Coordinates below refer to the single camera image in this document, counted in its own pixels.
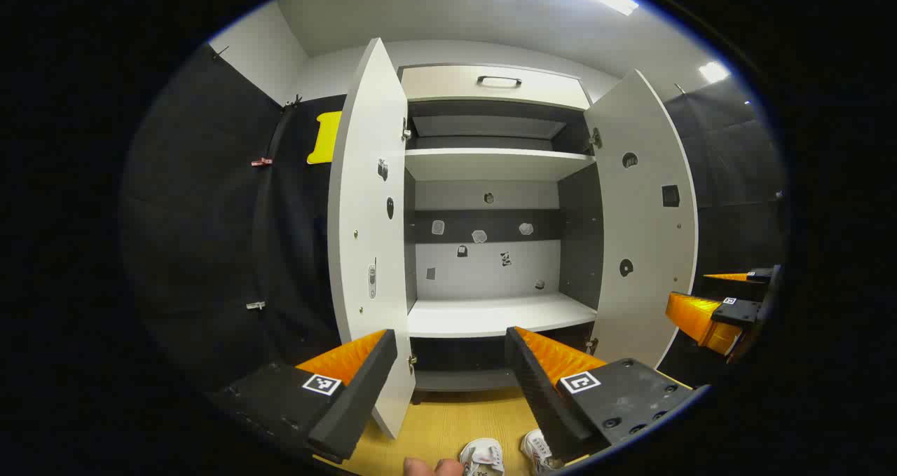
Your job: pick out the small ceiling light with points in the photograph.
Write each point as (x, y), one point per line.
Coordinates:
(713, 72)

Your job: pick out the white shoe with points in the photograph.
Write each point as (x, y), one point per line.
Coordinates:
(482, 458)
(539, 451)

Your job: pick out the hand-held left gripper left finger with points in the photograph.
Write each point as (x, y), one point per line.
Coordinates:
(354, 399)

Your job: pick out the metal cloth clip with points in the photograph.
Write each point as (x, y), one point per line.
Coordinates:
(256, 306)

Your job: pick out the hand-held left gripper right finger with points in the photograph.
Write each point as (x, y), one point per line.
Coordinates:
(543, 392)

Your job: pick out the white cabinet drawer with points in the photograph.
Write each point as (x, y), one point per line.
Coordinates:
(448, 83)

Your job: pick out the red cloth clip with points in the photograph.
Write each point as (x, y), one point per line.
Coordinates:
(261, 161)

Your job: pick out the black backdrop cloth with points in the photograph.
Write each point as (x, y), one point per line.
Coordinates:
(210, 252)
(736, 195)

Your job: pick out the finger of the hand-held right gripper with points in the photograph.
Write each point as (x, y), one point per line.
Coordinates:
(701, 318)
(760, 275)

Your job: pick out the white shoe cabinet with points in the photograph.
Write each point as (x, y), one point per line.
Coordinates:
(490, 273)

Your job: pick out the white cabinet door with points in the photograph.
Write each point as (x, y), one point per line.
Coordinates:
(648, 238)
(364, 252)

